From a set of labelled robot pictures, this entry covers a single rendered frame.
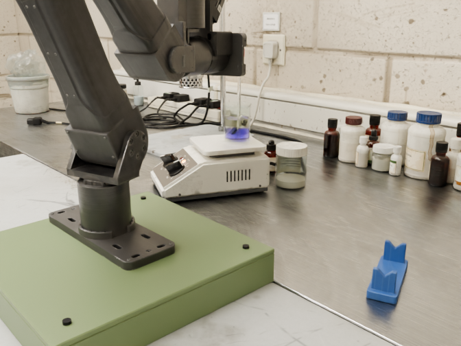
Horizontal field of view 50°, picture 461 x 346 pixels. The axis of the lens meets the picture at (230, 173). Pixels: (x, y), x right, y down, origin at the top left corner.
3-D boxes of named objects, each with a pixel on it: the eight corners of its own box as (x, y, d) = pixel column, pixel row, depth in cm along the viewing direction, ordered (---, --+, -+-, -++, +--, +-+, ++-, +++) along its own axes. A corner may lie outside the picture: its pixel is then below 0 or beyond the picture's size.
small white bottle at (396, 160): (398, 172, 102) (400, 144, 100) (402, 176, 100) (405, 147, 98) (387, 173, 102) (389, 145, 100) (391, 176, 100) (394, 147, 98)
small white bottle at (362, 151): (369, 165, 107) (371, 136, 105) (365, 169, 105) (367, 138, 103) (357, 164, 108) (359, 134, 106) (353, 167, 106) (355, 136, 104)
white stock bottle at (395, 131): (410, 167, 106) (416, 114, 103) (380, 165, 107) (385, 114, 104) (404, 158, 112) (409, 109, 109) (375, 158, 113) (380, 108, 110)
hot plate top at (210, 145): (204, 156, 85) (204, 152, 85) (188, 141, 96) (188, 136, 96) (268, 151, 89) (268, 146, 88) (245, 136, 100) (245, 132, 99)
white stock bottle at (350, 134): (345, 164, 108) (348, 119, 105) (334, 158, 113) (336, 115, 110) (368, 163, 109) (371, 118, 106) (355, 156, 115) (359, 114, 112)
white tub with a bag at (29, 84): (31, 116, 162) (22, 50, 156) (1, 113, 168) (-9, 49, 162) (62, 109, 175) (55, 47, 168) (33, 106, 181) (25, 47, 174)
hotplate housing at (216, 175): (162, 205, 85) (160, 160, 82) (150, 182, 97) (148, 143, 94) (280, 191, 91) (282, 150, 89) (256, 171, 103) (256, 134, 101)
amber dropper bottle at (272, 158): (262, 169, 104) (263, 138, 102) (276, 169, 105) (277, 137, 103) (265, 174, 101) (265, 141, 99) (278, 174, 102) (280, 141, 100)
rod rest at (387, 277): (396, 305, 55) (399, 277, 54) (365, 298, 56) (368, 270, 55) (407, 266, 64) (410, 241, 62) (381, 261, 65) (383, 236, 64)
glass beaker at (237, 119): (217, 141, 93) (216, 99, 91) (239, 137, 96) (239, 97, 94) (237, 147, 89) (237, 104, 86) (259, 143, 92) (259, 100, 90)
